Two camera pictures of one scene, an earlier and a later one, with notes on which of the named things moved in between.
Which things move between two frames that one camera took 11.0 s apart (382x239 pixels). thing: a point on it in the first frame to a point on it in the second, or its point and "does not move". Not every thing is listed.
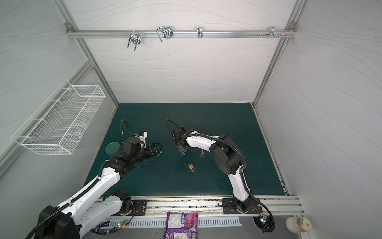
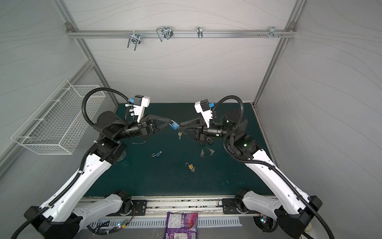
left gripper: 156,152 to 147,128
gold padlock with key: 191,166 does not move
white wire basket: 59,123 does not move
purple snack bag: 181,225 does not move
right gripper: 181,143 to 203,131
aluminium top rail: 181,34 does not move
